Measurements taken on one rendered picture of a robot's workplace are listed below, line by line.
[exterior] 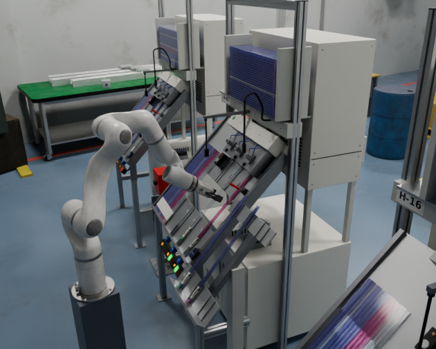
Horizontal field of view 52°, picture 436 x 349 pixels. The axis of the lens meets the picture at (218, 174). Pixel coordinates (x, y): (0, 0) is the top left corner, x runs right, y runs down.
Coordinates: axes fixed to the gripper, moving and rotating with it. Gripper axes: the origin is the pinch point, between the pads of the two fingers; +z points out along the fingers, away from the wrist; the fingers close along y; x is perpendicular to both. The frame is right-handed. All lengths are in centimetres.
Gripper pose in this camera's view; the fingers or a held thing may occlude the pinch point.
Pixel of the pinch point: (216, 195)
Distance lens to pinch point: 230.7
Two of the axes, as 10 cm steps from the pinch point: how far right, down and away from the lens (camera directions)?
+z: 7.7, 3.8, 5.1
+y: -3.8, -3.6, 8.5
